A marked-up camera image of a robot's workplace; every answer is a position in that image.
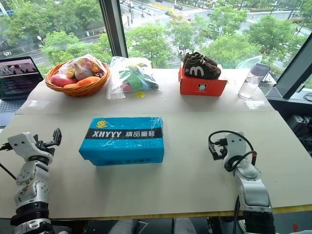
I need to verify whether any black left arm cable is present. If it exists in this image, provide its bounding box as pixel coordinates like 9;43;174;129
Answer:
0;143;17;181

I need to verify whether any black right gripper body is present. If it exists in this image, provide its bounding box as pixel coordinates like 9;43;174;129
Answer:
214;137;229;158

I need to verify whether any clear bag of plush toys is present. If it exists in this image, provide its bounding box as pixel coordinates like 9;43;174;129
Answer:
50;54;108;88

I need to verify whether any orange wicker basket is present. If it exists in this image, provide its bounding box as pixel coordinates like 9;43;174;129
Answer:
44;60;111;98

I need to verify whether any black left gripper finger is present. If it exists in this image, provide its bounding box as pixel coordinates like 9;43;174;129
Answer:
55;127;63;147
48;129;58;146

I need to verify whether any clear bag of colourful toys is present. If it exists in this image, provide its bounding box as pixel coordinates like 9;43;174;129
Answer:
106;56;162;100

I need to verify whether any brown shoe with white M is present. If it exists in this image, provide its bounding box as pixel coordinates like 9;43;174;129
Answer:
182;58;222;80

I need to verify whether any blue shoe box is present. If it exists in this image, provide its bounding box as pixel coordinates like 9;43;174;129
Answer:
78;116;165;167

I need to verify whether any orange shoe box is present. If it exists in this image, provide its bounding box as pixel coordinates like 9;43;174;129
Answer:
178;64;229;97

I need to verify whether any grey rounded shape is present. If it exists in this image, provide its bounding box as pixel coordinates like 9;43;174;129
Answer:
109;219;137;234

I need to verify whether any grey metal mesh tray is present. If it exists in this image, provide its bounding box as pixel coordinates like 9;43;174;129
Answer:
258;81;277;95

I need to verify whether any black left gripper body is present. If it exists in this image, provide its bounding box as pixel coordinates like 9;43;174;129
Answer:
33;134;56;156

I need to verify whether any black equipment pile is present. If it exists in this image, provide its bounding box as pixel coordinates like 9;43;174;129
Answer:
286;114;312;158

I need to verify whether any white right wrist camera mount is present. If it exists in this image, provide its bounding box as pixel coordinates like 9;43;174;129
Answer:
222;132;247;167

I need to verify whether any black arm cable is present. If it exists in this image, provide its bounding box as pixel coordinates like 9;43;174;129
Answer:
0;143;17;181
208;130;258;172

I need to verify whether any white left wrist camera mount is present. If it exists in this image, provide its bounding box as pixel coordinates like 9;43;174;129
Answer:
7;132;41;159

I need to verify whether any dark slanted window frame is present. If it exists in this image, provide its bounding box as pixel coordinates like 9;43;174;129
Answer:
265;30;312;99

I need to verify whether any white curved chair back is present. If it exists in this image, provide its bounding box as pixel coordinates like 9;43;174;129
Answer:
235;55;263;70

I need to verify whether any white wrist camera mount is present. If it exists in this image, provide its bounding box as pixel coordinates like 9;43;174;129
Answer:
7;132;41;159
222;132;247;167

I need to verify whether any open laptop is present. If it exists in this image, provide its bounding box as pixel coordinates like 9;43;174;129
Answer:
0;56;44;128

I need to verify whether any dark window frame post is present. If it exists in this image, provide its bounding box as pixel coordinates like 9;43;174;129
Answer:
98;0;129;59

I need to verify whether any clear water bottle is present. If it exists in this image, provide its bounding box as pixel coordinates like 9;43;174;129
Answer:
237;62;272;99

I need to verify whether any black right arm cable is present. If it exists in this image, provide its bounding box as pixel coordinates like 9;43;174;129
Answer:
208;130;258;172

